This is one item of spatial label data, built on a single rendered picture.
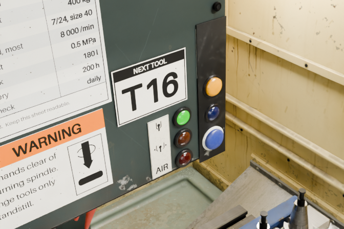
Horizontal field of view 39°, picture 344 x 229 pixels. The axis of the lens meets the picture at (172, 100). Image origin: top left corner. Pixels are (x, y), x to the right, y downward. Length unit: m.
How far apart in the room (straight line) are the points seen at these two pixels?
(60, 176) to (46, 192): 0.02
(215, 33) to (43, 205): 0.28
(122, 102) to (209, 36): 0.13
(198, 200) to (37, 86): 1.69
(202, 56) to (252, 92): 1.15
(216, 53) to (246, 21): 1.04
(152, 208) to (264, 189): 0.54
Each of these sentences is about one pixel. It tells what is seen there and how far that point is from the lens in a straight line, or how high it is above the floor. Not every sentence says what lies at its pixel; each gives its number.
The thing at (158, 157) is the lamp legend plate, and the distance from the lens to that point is 0.61.
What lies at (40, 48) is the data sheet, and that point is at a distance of 0.48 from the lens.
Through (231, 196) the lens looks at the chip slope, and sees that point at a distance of 1.84.
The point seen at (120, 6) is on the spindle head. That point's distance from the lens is 0.50.
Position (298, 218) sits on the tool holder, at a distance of 1.09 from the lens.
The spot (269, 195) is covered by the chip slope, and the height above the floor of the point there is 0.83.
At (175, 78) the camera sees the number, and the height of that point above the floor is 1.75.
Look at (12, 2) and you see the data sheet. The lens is 0.45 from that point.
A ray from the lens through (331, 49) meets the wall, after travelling 1.42.
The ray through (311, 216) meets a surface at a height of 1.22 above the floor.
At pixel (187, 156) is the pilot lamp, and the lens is 0.63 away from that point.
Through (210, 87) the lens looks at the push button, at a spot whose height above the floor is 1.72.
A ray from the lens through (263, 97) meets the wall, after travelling 1.69.
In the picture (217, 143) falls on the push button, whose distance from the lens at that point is 0.65.
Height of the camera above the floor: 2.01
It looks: 30 degrees down
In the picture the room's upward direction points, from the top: 3 degrees counter-clockwise
